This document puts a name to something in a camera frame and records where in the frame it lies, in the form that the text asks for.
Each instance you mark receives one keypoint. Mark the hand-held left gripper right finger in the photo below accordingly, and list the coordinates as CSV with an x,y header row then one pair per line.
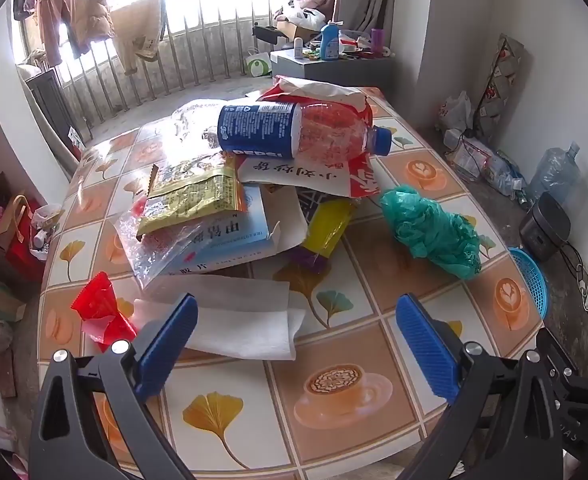
x,y
426,350

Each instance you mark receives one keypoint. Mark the white black plastic bag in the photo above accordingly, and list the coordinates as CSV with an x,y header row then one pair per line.
x,y
301,12

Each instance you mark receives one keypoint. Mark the dark metal cabinet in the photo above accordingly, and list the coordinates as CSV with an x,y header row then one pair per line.
x,y
48,100

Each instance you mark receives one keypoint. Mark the blue detergent bottle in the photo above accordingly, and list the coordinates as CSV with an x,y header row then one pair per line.
x,y
330,42

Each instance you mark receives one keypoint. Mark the peach puffer jacket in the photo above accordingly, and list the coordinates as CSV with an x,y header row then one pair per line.
x,y
91,10

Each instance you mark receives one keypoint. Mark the patterned tablecloth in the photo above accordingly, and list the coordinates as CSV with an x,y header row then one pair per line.
x,y
374,270

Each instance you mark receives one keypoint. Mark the beige hanging cloth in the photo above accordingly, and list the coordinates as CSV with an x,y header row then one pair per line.
x,y
133,30

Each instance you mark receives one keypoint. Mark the small white bottle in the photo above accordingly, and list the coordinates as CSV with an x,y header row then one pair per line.
x,y
299,47

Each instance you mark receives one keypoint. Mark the red plastic wrapper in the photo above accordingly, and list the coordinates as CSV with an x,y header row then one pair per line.
x,y
98,305

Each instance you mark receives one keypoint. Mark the purple yellow snack bag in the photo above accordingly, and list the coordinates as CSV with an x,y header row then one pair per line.
x,y
326,227

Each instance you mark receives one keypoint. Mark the clear wrapper with red print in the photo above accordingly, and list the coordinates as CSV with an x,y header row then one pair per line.
x,y
148,255

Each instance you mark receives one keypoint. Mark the purple cup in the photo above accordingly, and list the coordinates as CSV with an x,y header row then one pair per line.
x,y
378,42

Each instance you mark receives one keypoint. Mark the blue plastic basket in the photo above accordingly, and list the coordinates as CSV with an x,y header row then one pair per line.
x,y
534,280

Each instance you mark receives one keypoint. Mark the clear water jug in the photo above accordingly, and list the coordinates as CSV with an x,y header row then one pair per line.
x,y
554,170

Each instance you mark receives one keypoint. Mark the brown paper bag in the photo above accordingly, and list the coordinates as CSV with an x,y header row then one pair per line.
x,y
8,240

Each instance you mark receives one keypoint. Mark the white tissue paper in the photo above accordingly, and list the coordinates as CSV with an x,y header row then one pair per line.
x,y
244,320

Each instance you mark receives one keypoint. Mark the blue label plastic bottle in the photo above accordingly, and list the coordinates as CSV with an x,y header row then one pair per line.
x,y
259,127

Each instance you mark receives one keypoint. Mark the grey cabinet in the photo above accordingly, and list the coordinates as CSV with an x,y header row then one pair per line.
x,y
334,72

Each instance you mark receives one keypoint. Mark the metal balcony railing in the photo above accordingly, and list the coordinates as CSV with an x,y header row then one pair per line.
x,y
201,55

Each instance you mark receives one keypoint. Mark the yellow green snack packet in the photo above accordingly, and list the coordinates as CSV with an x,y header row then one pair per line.
x,y
188,195

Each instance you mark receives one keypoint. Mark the rolled patterned mat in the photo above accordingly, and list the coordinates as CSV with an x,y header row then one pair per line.
x,y
499,85

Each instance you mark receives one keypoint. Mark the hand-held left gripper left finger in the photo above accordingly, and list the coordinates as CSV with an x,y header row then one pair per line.
x,y
168,345

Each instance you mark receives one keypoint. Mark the white paper sheet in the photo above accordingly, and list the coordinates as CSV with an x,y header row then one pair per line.
x,y
289,220

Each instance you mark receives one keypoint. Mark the green plastic bag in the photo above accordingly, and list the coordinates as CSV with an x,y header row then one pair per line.
x,y
424,230

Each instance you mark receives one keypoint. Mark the cardboard box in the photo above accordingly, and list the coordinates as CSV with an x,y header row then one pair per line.
x,y
294,30

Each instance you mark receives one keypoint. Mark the pile of plastic packets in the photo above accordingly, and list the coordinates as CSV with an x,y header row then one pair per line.
x,y
474,160

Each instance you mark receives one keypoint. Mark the black rice cooker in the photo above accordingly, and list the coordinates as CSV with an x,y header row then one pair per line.
x,y
544,225

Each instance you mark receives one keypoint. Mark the red white paper bag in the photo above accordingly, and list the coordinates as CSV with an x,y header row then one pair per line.
x,y
294,175

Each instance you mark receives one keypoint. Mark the white green paper bag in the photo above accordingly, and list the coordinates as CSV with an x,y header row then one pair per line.
x,y
259,66

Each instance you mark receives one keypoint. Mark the white blue medicine box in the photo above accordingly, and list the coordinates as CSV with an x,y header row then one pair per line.
x,y
244,230

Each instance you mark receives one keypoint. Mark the crumpled clear plastic bag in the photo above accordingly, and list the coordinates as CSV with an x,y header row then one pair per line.
x,y
188,120

